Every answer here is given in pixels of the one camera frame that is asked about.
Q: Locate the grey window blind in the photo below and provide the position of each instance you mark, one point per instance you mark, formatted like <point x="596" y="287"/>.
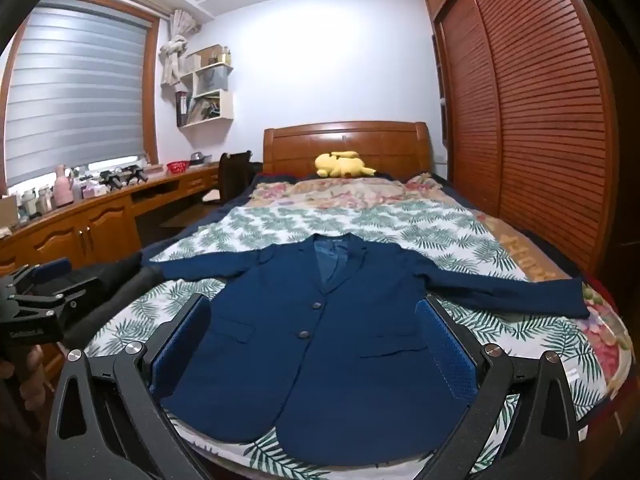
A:
<point x="75" y="95"/>

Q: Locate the dark wooden chair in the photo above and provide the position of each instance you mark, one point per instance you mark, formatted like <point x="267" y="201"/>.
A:
<point x="235" y="175"/>

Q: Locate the bed with leaf-print cover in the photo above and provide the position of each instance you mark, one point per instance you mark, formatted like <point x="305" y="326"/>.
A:
<point x="400" y="230"/>

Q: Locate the pink box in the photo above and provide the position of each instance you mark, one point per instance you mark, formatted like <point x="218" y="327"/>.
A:
<point x="95" y="191"/>

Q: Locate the red basket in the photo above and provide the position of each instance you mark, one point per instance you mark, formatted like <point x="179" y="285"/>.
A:
<point x="177" y="167"/>

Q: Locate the white wall shelf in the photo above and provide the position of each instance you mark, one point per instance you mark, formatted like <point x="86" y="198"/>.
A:
<point x="222" y="105"/>

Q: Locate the wooden bed headboard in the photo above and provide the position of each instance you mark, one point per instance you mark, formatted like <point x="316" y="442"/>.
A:
<point x="350" y="145"/>

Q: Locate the beige box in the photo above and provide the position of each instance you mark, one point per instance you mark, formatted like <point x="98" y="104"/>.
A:
<point x="7" y="212"/>

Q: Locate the floral quilt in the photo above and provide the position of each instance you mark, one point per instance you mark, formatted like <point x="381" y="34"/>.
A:
<point x="350" y="190"/>

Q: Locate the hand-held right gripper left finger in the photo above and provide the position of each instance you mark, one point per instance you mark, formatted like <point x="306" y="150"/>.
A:
<point x="180" y="340"/>

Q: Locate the yellow plush toy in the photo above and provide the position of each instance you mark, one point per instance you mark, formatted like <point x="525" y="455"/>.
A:
<point x="340" y="165"/>

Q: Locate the row of small bottles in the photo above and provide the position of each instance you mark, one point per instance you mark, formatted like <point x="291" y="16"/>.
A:
<point x="35" y="202"/>

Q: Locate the person's left hand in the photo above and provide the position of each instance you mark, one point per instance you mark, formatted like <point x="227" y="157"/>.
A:
<point x="35" y="370"/>

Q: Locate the wooden window frame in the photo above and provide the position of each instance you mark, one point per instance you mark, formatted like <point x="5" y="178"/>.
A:
<point x="152" y="85"/>

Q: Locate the black garment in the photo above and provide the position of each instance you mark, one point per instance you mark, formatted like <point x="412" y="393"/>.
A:
<point x="110" y="280"/>

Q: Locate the blue suit jacket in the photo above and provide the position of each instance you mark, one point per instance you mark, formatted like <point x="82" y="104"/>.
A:
<point x="325" y="360"/>

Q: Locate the tied beige curtain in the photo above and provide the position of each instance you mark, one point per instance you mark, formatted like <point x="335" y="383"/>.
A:
<point x="172" y="55"/>

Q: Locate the wooden desk cabinet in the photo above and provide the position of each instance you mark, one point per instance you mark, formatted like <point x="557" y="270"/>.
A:
<point x="100" y="225"/>

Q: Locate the grey container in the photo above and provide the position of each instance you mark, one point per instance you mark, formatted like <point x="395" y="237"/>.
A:
<point x="200" y="158"/>

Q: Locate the wooden louvred wardrobe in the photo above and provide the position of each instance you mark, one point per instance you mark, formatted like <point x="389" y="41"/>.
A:
<point x="540" y="110"/>

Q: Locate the pink bottle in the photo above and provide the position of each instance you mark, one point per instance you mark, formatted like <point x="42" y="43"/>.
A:
<point x="63" y="190"/>

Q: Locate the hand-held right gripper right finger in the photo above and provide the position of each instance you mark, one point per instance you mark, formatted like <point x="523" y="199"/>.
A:
<point x="450" y="355"/>

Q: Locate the yellow patterned blanket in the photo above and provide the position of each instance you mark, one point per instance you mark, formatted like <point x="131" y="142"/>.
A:
<point x="530" y="255"/>

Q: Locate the black clamp tool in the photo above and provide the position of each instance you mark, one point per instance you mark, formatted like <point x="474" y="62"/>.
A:
<point x="137" y="175"/>
<point x="112" y="180"/>

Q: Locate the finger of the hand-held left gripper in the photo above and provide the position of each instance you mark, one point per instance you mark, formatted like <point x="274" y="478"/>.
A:
<point x="52" y="269"/>
<point x="55" y="297"/>

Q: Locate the red blanket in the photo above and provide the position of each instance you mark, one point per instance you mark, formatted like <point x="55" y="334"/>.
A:
<point x="600" y="287"/>

